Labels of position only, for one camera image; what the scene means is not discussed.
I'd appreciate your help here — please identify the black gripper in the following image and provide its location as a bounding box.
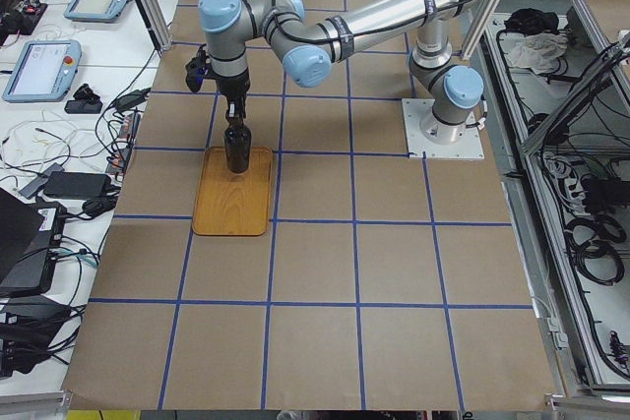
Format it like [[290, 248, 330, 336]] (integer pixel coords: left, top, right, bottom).
[[216, 73, 250, 120]]

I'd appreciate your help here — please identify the dark wine bottle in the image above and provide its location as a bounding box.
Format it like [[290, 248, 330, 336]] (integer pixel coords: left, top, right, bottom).
[[223, 115, 252, 174]]

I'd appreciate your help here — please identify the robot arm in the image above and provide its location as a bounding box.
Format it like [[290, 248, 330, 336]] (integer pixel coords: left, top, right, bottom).
[[186, 0, 483, 144]]

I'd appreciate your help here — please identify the wooden tray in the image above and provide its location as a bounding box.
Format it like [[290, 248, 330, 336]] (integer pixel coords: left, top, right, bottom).
[[192, 147, 273, 237]]

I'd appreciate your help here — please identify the teach pendant lower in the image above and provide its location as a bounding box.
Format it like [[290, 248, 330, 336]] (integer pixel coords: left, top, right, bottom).
[[2, 39, 82, 103]]

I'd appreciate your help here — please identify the black laptop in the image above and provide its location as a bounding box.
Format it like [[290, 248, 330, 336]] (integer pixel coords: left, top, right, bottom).
[[1, 190, 66, 298]]

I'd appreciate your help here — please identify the white cloth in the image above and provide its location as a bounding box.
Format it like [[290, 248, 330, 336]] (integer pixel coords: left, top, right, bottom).
[[506, 32, 568, 75]]

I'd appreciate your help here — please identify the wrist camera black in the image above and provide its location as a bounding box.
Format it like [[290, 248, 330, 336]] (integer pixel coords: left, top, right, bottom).
[[185, 44, 214, 93]]

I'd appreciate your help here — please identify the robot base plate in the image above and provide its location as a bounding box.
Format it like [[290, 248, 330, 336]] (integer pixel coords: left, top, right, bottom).
[[402, 98, 484, 160]]

